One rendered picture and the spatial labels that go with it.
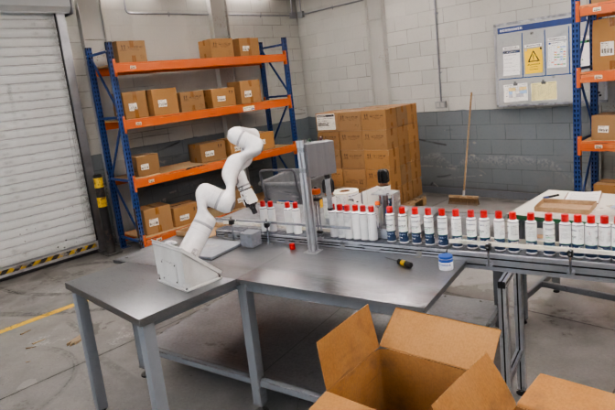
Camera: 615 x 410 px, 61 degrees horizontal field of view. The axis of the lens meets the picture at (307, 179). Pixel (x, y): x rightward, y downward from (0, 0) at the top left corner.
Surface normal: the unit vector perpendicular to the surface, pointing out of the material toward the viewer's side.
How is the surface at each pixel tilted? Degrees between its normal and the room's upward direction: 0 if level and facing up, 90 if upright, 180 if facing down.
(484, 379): 58
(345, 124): 90
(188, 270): 90
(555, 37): 90
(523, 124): 90
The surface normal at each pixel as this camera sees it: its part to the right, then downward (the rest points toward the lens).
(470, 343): -0.44, -0.69
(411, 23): -0.70, 0.21
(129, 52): 0.72, 0.05
